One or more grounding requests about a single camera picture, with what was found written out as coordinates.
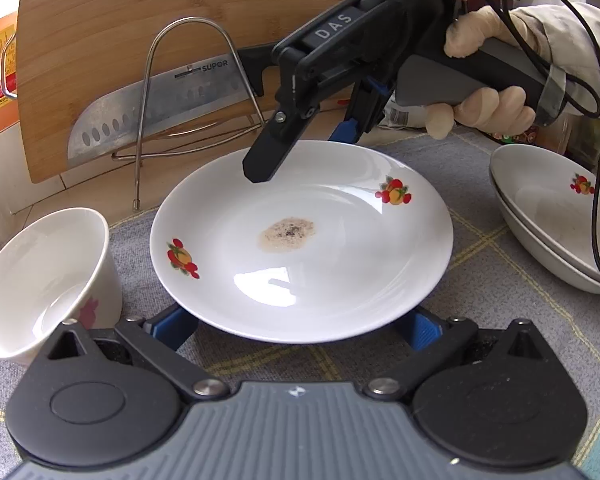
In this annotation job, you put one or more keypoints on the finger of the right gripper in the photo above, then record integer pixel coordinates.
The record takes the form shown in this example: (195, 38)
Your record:
(276, 140)
(364, 111)

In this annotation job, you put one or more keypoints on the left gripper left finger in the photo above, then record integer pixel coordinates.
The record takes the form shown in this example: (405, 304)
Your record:
(154, 345)

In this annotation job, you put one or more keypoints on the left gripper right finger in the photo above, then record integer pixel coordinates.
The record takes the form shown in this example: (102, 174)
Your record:
(436, 345)

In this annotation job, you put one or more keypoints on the white plate back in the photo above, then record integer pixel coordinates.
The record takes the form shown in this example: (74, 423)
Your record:
(341, 241)

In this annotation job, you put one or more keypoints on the white plate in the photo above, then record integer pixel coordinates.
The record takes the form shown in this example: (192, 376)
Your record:
(545, 256)
(341, 241)
(553, 197)

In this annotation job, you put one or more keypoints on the beige sleeved right forearm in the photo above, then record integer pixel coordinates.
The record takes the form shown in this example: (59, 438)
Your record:
(563, 37)

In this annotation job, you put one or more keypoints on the gloved right hand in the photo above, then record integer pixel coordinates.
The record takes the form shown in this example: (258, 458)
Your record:
(486, 109)

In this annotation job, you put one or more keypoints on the grey teal checked towel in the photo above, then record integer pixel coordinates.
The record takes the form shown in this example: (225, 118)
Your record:
(491, 279)

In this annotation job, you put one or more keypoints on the white bowl pink flowers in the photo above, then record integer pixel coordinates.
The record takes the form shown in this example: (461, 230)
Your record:
(59, 267)

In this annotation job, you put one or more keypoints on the green lid sauce jar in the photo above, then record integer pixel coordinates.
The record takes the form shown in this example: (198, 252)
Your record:
(526, 137)

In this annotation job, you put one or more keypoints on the bamboo cutting board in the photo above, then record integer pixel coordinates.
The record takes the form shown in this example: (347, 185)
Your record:
(69, 53)

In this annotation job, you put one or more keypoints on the wire board rack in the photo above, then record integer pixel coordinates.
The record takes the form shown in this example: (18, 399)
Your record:
(255, 118)

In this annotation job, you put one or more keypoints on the steel kitchen knife black handle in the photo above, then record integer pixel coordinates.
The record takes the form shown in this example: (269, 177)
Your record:
(174, 97)

